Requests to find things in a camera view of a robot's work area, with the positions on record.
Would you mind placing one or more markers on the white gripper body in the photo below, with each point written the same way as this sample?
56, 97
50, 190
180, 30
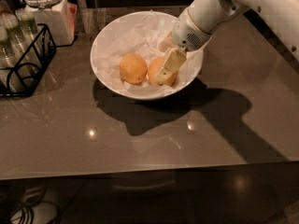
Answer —
186, 33

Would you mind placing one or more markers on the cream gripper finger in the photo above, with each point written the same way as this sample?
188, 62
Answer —
166, 43
173, 59

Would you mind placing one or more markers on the orange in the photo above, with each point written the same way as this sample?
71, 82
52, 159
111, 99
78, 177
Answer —
133, 68
153, 68

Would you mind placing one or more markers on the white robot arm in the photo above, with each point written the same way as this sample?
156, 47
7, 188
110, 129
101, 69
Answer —
196, 24

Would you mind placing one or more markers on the white ceramic bowl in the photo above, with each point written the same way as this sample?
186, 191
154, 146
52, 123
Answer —
109, 38

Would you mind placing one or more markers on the white paper liner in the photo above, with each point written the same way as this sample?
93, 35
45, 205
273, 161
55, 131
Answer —
134, 38

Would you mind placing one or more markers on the clear glass tumbler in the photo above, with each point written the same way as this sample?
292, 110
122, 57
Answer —
95, 19

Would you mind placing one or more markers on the white lidded jar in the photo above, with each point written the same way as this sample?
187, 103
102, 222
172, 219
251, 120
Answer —
59, 15

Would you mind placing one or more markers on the clear plastic cup stack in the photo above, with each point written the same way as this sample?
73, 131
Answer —
29, 30

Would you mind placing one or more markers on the black wire cup rack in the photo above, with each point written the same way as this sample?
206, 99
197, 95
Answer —
22, 79

